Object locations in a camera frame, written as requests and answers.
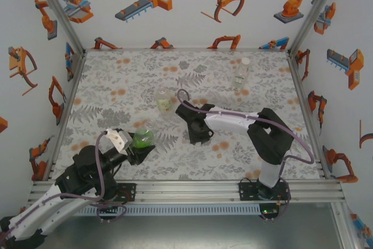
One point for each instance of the clear bottle bright green label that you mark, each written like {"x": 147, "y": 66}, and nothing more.
{"x": 142, "y": 139}

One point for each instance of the clear bottle pale yellow label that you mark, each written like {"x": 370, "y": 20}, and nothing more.
{"x": 164, "y": 103}

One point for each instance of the clear bottle green white label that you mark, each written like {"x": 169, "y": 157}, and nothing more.
{"x": 239, "y": 78}

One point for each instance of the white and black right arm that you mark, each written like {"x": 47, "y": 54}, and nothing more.
{"x": 271, "y": 141}

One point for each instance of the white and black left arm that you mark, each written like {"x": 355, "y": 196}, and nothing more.
{"x": 58, "y": 211}

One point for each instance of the controller board with LED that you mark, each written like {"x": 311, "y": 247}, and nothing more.
{"x": 268, "y": 211}
{"x": 109, "y": 208}

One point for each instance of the floral patterned table cover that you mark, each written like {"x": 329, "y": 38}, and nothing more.
{"x": 116, "y": 85}

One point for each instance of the grey sheet metal tray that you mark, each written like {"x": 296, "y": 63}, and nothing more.
{"x": 189, "y": 231}

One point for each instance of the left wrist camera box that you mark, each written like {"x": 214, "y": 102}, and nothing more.
{"x": 118, "y": 141}

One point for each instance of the wide aluminium frame rail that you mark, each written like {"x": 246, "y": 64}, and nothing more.
{"x": 189, "y": 190}

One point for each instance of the aluminium table edge rail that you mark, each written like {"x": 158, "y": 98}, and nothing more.
{"x": 308, "y": 115}
{"x": 65, "y": 115}
{"x": 186, "y": 49}

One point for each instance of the aluminium frame post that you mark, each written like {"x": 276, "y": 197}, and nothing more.
{"x": 61, "y": 13}
{"x": 345, "y": 225}
{"x": 314, "y": 13}

